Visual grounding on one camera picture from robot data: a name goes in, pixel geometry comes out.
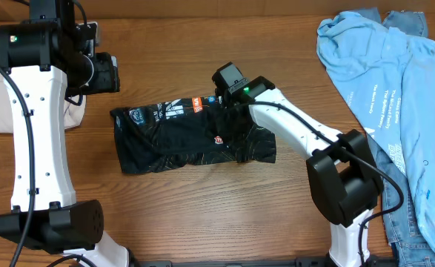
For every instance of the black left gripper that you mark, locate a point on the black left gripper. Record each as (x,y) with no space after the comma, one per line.
(109,78)

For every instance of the black patterned cycling jersey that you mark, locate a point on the black patterned cycling jersey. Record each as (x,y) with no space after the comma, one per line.
(190,131)

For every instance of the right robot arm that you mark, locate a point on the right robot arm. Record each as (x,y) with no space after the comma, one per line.
(343,178)

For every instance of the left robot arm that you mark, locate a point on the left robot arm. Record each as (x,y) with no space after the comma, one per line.
(46,61)

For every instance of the light blue t-shirt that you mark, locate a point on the light blue t-shirt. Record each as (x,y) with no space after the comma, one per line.
(387,79)

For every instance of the blue denim jeans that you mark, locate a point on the blue denim jeans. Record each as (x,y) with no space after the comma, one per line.
(408,245)

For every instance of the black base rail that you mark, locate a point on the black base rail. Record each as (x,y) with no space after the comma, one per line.
(298,262)

